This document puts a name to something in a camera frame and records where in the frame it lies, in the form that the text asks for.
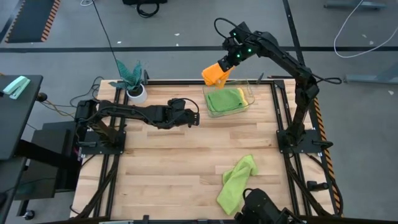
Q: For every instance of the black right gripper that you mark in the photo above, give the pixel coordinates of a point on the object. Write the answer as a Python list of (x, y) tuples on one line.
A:
[(241, 43)]

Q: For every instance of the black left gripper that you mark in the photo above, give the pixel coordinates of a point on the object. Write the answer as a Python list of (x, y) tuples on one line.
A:
[(174, 116)]

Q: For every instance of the orange microfiber towel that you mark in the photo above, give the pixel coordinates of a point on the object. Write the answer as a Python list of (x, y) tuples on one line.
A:
[(214, 76)]

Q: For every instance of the dark green microfiber towel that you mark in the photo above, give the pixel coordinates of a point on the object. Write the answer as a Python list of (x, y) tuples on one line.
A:
[(224, 99)]

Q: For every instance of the clear plastic bin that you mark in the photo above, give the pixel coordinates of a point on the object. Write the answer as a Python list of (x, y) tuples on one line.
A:
[(250, 93)]

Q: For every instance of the yellow microfiber towel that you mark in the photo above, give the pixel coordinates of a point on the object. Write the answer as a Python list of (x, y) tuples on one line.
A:
[(244, 98)]

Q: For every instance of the lime green microfiber towel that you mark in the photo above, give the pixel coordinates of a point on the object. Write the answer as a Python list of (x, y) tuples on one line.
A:
[(233, 186)]

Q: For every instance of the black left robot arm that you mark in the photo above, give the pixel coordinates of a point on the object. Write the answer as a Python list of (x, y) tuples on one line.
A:
[(124, 110)]

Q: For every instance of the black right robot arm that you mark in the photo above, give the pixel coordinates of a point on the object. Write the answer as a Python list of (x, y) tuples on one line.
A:
[(298, 112)]

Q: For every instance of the green plant in white pot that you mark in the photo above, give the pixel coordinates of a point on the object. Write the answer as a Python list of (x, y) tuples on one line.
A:
[(133, 81)]

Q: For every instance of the black floor box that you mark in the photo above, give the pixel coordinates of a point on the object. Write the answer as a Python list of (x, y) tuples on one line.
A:
[(144, 1)]

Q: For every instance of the grey metal floor bar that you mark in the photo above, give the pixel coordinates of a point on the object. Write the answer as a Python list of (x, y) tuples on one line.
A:
[(354, 4), (373, 77)]

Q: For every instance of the orange black hazard strip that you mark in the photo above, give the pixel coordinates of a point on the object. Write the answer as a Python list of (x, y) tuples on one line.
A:
[(329, 165)]

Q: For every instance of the black computer cabinet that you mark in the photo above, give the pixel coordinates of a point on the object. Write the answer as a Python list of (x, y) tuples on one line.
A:
[(53, 155)]

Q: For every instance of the black desk knob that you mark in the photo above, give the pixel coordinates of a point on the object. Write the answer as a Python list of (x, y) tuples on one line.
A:
[(41, 97)]

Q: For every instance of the black desk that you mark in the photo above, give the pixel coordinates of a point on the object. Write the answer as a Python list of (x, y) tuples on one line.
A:
[(15, 124)]

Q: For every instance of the mint green stapler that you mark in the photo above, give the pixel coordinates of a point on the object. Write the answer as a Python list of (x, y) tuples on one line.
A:
[(15, 87)]

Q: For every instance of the black caster wheel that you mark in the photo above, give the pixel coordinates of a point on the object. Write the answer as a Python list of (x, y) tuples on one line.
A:
[(29, 214)]

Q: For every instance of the black mat with orange stripes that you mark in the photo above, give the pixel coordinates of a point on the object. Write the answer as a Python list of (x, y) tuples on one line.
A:
[(31, 18)]

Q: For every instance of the black table frame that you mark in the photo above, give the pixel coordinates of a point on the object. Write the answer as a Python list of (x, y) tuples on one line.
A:
[(186, 82)]

